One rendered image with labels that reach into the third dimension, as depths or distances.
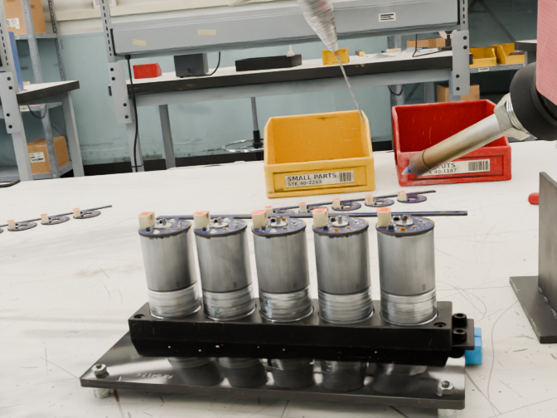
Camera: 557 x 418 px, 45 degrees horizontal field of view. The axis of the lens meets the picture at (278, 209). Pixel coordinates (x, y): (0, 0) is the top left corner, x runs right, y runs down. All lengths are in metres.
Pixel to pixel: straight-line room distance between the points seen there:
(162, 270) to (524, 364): 0.17
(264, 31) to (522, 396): 2.37
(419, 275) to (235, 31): 2.35
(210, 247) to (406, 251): 0.09
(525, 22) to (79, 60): 3.03
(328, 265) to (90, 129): 4.74
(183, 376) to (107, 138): 4.71
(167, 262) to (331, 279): 0.08
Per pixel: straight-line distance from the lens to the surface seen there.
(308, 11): 0.25
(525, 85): 0.22
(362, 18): 2.60
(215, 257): 0.31
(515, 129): 0.23
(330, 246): 0.29
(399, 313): 0.30
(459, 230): 0.49
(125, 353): 0.32
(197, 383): 0.29
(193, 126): 4.83
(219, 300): 0.31
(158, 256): 0.32
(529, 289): 0.38
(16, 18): 4.67
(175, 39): 2.64
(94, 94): 4.97
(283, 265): 0.30
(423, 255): 0.29
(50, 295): 0.45
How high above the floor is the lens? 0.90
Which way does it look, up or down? 15 degrees down
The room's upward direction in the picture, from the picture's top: 5 degrees counter-clockwise
